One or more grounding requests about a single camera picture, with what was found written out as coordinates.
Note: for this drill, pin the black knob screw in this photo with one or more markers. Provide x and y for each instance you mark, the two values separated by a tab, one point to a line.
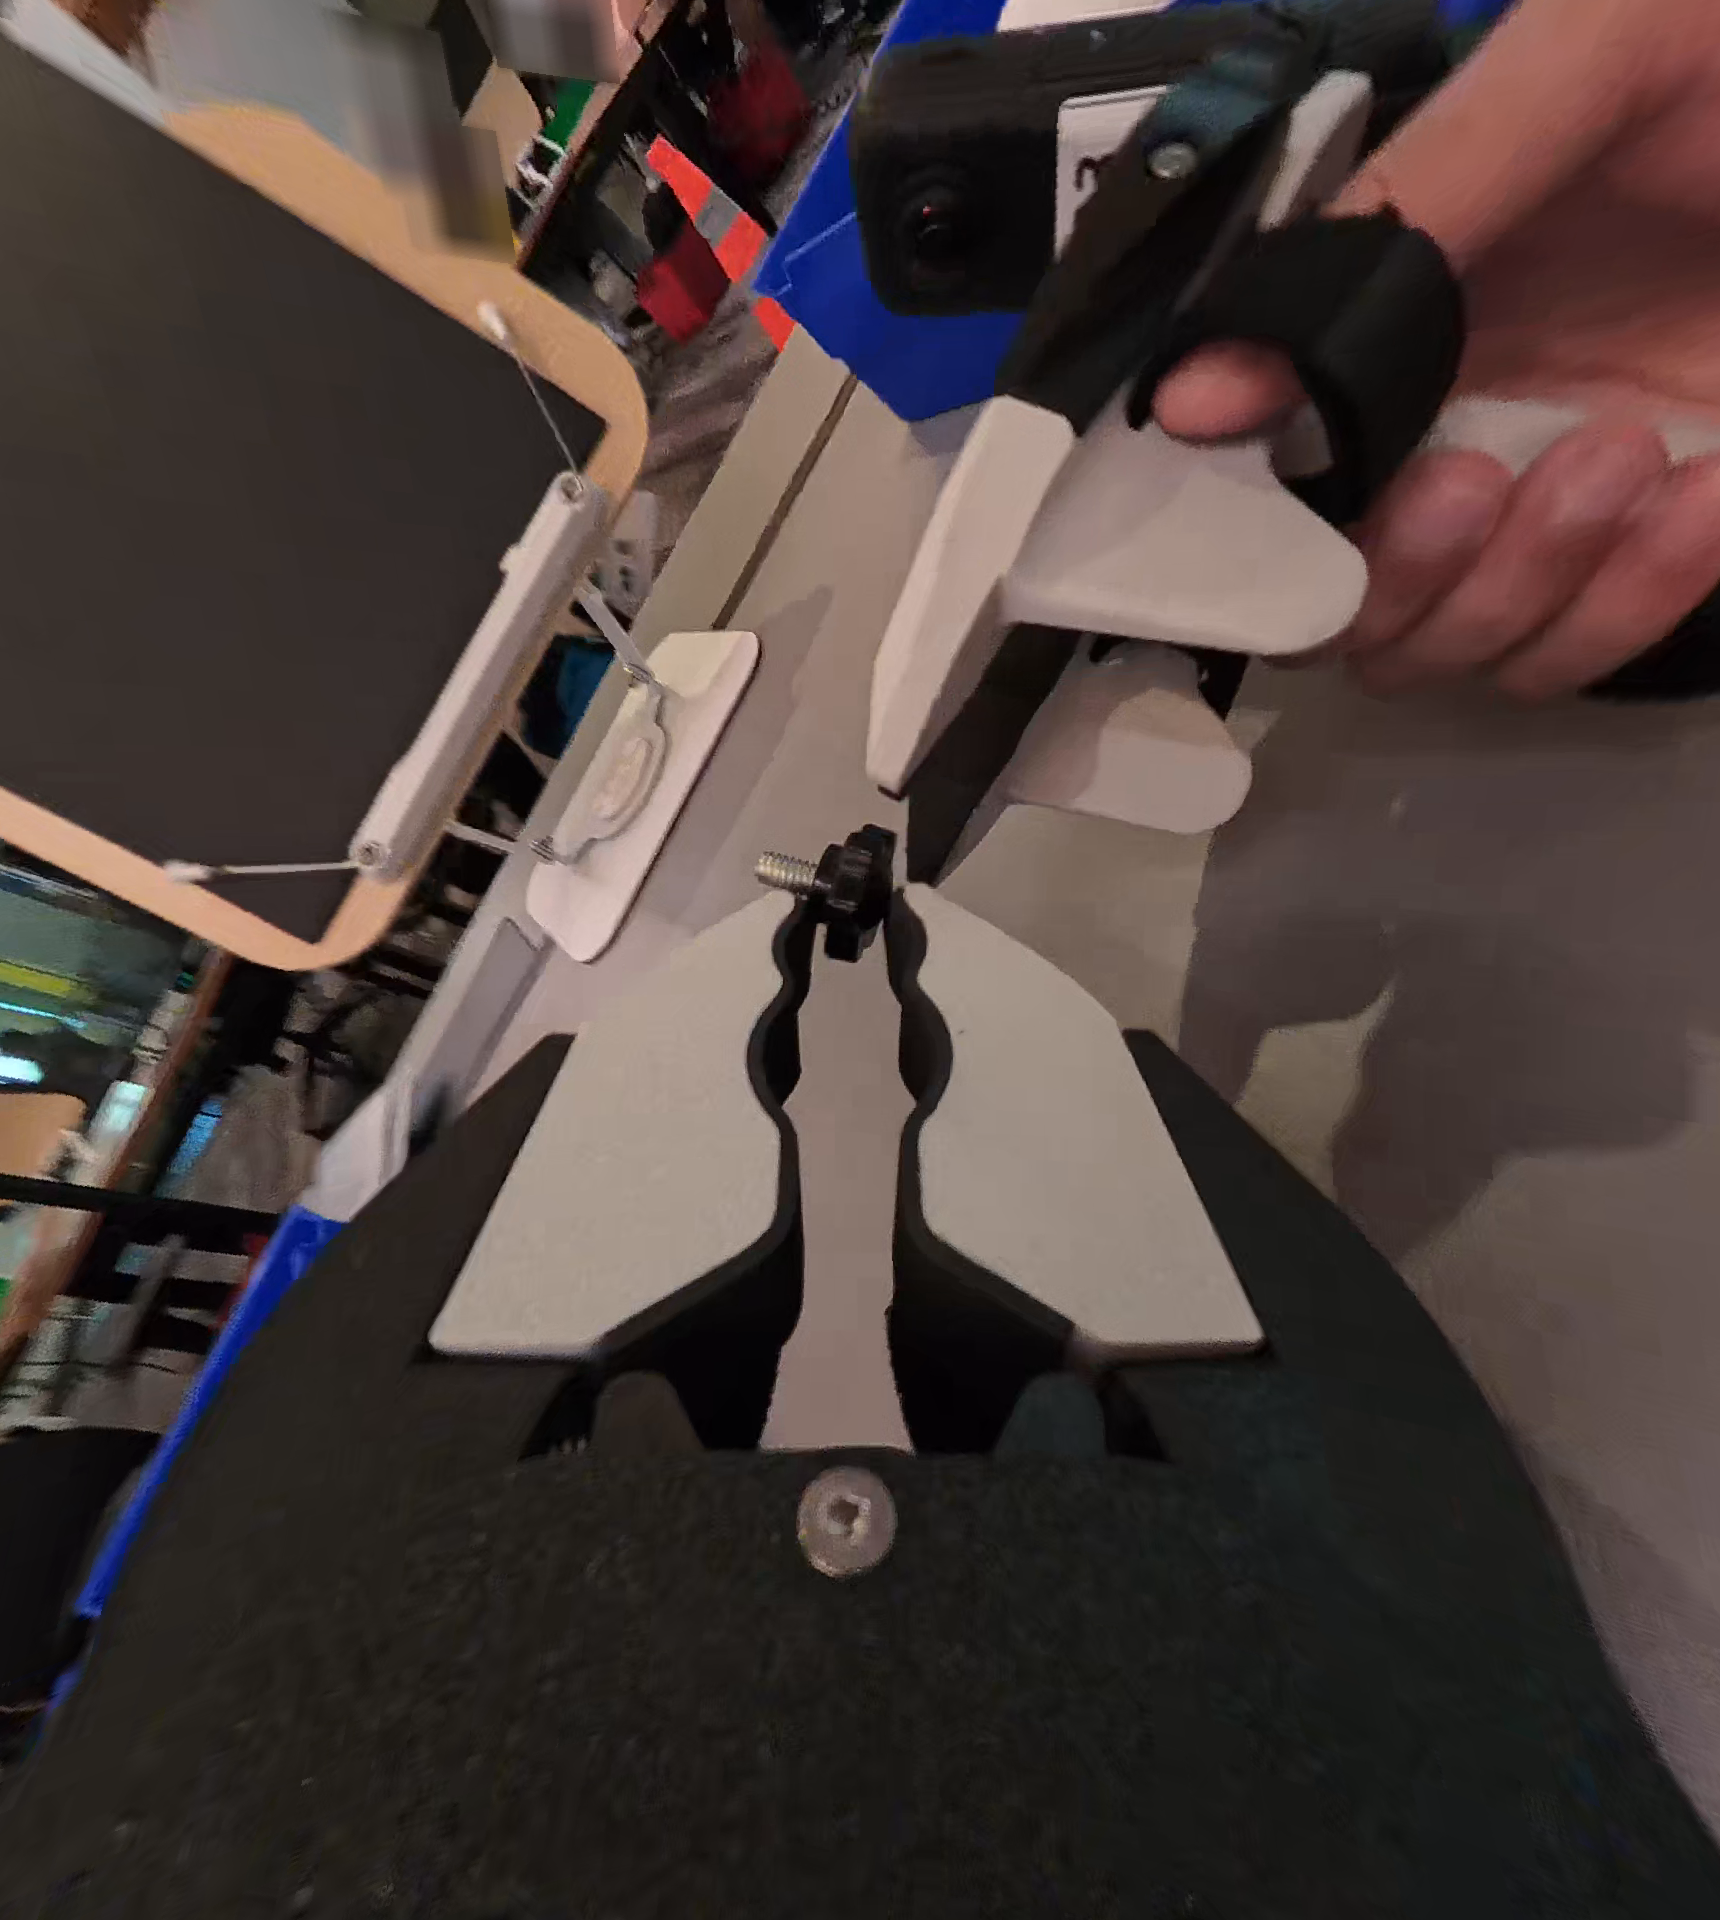
853	885

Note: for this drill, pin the orange traffic cone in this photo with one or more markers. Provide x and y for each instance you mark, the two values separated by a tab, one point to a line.
702	240

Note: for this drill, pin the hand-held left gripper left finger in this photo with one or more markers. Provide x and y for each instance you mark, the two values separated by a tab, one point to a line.
621	1184

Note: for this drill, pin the person's right hand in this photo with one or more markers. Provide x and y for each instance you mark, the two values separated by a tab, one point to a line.
1624	225

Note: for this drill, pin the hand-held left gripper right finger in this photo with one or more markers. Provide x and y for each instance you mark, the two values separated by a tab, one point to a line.
1085	1184

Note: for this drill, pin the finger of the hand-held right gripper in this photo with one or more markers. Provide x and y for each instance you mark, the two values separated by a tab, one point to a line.
973	750
950	600

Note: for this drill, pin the blue plastic bin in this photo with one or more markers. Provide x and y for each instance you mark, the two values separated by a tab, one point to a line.
201	1425
830	284

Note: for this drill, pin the black board with wooden rim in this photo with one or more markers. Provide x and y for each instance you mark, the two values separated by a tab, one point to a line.
201	451

